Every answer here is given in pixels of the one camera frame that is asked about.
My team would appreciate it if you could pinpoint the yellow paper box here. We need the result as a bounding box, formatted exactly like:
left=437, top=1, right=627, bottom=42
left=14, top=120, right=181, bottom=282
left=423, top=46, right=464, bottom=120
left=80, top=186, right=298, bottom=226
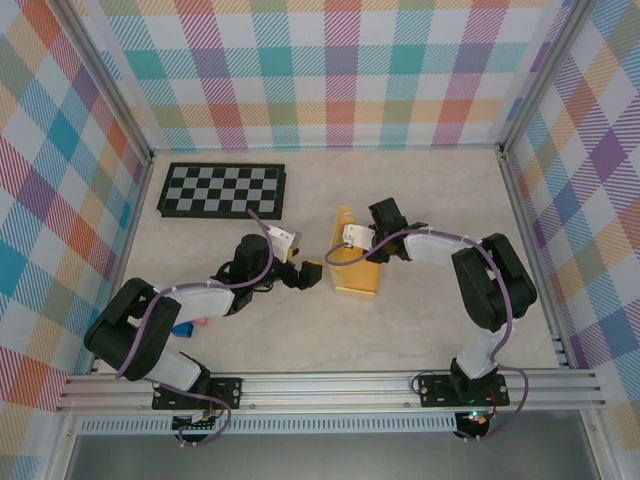
left=327, top=203, right=384, bottom=301

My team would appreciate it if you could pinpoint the black grey chessboard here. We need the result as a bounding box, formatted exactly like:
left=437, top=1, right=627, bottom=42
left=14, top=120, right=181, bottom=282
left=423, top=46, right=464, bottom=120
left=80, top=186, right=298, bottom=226
left=156, top=162, right=287, bottom=221

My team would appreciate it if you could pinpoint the small green circuit board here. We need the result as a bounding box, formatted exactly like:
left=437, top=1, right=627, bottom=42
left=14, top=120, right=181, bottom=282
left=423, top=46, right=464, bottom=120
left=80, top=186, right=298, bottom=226
left=457, top=409, right=490, bottom=429
left=172, top=409, right=220, bottom=432

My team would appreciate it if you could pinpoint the grey metal panel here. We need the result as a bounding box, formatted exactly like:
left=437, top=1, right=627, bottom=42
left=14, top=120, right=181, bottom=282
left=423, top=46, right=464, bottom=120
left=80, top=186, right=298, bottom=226
left=64, top=432, right=601, bottom=480

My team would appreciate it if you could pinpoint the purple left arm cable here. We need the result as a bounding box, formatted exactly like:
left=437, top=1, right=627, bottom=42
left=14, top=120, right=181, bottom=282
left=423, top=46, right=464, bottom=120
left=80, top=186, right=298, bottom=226
left=115, top=209, right=277, bottom=448

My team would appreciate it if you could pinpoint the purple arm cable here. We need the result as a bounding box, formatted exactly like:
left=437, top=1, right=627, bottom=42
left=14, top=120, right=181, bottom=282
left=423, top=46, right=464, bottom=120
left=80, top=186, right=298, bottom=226
left=115, top=209, right=277, bottom=448
left=324, top=227, right=530, bottom=444

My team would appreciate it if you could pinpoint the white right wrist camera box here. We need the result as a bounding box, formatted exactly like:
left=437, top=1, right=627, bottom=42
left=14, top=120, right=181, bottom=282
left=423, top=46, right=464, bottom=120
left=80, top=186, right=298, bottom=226
left=342, top=224, right=376, bottom=249

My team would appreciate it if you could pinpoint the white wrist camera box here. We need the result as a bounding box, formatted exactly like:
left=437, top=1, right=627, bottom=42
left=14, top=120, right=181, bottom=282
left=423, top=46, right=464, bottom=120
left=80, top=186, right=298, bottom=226
left=342, top=224, right=376, bottom=249
left=269, top=225, right=304, bottom=264

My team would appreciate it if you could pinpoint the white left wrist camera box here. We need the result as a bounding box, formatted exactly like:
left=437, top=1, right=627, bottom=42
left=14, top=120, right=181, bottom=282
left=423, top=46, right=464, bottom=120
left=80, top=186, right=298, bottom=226
left=269, top=225, right=304, bottom=264

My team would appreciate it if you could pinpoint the wide aluminium base rail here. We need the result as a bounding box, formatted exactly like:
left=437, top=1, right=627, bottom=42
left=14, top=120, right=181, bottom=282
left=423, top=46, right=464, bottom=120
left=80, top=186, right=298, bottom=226
left=54, top=369, right=609, bottom=414

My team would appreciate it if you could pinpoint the aluminium side rail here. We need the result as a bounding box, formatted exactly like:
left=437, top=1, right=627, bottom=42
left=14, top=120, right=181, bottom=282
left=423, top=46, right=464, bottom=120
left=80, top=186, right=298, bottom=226
left=87, top=154, right=156, bottom=375
left=498, top=149, right=574, bottom=371

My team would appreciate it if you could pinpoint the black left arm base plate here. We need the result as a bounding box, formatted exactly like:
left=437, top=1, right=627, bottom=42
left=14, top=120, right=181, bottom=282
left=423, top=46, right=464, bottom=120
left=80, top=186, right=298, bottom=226
left=152, top=377, right=244, bottom=411

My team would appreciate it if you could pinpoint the slotted grey cable duct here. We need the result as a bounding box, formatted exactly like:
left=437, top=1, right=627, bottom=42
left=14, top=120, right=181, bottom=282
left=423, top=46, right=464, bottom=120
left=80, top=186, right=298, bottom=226
left=77, top=417, right=459, bottom=435

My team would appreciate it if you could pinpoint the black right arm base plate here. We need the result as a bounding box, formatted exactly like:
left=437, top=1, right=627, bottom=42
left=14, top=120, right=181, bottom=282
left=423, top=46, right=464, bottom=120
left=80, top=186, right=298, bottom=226
left=417, top=374, right=510, bottom=409

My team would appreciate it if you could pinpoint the aluminium frame post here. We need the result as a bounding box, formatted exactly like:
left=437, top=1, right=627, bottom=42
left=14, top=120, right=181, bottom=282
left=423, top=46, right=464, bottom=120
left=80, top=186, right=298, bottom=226
left=58, top=0, right=155, bottom=162
left=498, top=0, right=596, bottom=159

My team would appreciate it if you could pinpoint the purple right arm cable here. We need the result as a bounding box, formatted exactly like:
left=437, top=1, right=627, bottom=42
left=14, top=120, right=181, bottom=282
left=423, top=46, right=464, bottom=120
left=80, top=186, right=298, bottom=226
left=324, top=227, right=530, bottom=444

